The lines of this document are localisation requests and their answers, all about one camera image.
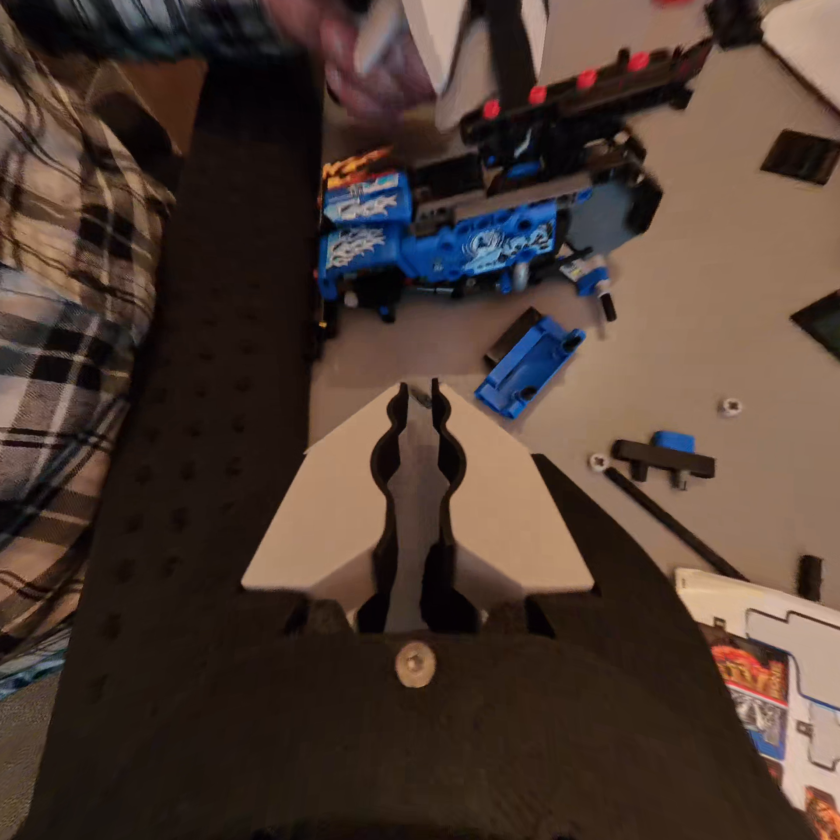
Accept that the black flat tile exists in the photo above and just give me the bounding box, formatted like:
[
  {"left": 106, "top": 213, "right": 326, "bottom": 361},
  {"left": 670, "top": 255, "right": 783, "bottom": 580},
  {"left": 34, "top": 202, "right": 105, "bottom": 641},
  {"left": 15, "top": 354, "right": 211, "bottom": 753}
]
[{"left": 791, "top": 289, "right": 840, "bottom": 362}]

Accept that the person's left hand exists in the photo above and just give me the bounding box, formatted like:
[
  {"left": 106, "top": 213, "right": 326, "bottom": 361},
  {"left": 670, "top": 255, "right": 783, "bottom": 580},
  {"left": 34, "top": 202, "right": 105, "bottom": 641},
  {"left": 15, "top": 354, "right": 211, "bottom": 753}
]
[{"left": 262, "top": 0, "right": 437, "bottom": 126}]

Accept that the black studded plate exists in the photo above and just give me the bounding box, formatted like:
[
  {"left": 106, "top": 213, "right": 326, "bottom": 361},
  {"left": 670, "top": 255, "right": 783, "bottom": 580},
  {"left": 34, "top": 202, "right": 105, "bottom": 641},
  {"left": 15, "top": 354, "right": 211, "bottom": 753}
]
[{"left": 761, "top": 129, "right": 840, "bottom": 186}]

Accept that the toy truck model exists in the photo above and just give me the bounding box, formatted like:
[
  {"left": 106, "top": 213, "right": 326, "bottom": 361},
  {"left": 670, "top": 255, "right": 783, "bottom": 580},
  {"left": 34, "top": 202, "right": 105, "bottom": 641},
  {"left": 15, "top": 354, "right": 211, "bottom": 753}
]
[{"left": 314, "top": 39, "right": 716, "bottom": 358}]

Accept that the black beam with blue connector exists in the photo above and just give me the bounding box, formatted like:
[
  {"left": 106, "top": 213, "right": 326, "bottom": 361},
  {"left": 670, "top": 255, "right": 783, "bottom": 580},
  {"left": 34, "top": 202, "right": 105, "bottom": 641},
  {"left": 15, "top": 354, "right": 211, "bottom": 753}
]
[{"left": 612, "top": 431, "right": 716, "bottom": 490}]

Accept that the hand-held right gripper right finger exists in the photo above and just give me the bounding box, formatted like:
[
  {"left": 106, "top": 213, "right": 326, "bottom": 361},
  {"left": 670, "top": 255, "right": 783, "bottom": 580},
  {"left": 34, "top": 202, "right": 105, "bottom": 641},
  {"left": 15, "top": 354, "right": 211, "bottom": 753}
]
[{"left": 430, "top": 378, "right": 596, "bottom": 619}]

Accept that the black studded brick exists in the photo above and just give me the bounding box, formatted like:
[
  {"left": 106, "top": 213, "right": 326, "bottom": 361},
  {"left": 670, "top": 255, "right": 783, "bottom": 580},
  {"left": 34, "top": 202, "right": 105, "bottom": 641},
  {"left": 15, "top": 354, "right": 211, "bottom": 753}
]
[{"left": 707, "top": 0, "right": 765, "bottom": 48}]

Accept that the black axle rod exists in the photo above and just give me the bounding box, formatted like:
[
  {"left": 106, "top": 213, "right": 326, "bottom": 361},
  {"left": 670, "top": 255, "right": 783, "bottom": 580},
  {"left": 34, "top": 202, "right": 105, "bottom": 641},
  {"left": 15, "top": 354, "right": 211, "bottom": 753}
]
[{"left": 604, "top": 467, "right": 749, "bottom": 581}]

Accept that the blue panel piece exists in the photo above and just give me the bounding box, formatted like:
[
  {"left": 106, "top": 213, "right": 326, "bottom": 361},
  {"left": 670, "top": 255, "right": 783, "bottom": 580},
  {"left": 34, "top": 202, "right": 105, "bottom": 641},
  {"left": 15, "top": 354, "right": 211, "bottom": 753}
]
[{"left": 474, "top": 307, "right": 587, "bottom": 421}]

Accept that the person's left forearm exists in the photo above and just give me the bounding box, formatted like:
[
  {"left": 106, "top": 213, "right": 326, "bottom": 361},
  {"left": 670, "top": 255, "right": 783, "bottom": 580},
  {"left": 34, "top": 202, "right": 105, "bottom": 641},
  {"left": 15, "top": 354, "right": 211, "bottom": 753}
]
[{"left": 0, "top": 0, "right": 283, "bottom": 63}]

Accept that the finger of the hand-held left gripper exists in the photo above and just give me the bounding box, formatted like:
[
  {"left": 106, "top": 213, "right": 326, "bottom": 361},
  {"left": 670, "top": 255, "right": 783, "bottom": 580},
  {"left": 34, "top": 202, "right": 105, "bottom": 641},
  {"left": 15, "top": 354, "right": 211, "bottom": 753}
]
[
  {"left": 521, "top": 0, "right": 550, "bottom": 81},
  {"left": 400, "top": 0, "right": 488, "bottom": 97}
]

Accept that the sticker sheet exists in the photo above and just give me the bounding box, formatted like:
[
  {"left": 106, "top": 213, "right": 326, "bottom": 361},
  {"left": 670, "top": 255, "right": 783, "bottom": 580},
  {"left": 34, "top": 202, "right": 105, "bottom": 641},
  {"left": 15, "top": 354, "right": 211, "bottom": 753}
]
[{"left": 676, "top": 567, "right": 840, "bottom": 840}]

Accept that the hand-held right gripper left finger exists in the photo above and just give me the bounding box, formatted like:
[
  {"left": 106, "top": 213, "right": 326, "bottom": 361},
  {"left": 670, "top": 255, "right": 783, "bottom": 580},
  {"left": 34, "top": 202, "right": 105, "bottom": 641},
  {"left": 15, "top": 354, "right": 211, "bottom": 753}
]
[{"left": 240, "top": 382, "right": 409, "bottom": 631}]

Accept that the black perforated panel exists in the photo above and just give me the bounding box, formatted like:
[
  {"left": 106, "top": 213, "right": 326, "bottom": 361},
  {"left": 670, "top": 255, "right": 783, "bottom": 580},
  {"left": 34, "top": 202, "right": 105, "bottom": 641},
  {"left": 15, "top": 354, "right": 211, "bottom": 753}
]
[{"left": 59, "top": 52, "right": 326, "bottom": 723}]

